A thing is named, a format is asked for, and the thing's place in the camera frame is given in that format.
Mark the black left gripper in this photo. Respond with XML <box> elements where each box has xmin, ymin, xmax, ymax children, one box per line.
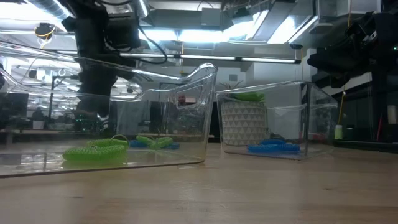
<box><xmin>74</xmin><ymin>52</ymin><xmax>137</xmax><ymax>123</ymax></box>

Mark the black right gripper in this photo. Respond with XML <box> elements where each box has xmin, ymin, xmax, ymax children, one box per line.
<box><xmin>307</xmin><ymin>14</ymin><xmax>386</xmax><ymax>90</ymax></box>

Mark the clear plastic bin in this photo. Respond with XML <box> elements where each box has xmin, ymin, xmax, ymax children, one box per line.
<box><xmin>215</xmin><ymin>80</ymin><xmax>339</xmax><ymax>161</ymax></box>
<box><xmin>0</xmin><ymin>40</ymin><xmax>218</xmax><ymax>179</ymax></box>

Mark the ceiling light panel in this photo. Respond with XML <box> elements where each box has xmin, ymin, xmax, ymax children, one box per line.
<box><xmin>141</xmin><ymin>27</ymin><xmax>259</xmax><ymax>44</ymax></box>
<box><xmin>266</xmin><ymin>14</ymin><xmax>320</xmax><ymax>44</ymax></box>

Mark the white cup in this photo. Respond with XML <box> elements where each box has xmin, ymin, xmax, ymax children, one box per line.
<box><xmin>387</xmin><ymin>105</ymin><xmax>398</xmax><ymax>124</ymax></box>

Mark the dark computer monitor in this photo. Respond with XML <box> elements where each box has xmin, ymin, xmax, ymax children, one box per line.
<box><xmin>0</xmin><ymin>92</ymin><xmax>29</xmax><ymax>118</ymax></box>

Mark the succulent in white pot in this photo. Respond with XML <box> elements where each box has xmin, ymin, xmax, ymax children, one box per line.
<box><xmin>218</xmin><ymin>80</ymin><xmax>269</xmax><ymax>146</ymax></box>

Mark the grey ceiling box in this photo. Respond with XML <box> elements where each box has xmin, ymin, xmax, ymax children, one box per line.
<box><xmin>201</xmin><ymin>7</ymin><xmax>222</xmax><ymax>27</ymax></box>

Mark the yellow hanging cable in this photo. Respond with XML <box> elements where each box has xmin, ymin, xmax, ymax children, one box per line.
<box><xmin>340</xmin><ymin>85</ymin><xmax>347</xmax><ymax>125</ymax></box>

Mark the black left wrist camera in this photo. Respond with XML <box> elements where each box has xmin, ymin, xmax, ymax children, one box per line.
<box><xmin>105</xmin><ymin>12</ymin><xmax>141</xmax><ymax>51</ymax></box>

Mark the black aluminium table frame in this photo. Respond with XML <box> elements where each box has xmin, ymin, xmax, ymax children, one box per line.
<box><xmin>333</xmin><ymin>139</ymin><xmax>398</xmax><ymax>154</ymax></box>

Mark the black fixture with yellow cable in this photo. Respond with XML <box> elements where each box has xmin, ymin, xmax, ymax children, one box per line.
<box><xmin>34</xmin><ymin>22</ymin><xmax>57</xmax><ymax>41</ymax></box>

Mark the silver ventilation duct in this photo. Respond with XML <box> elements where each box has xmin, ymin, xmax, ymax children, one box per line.
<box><xmin>27</xmin><ymin>0</ymin><xmax>75</xmax><ymax>20</ymax></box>

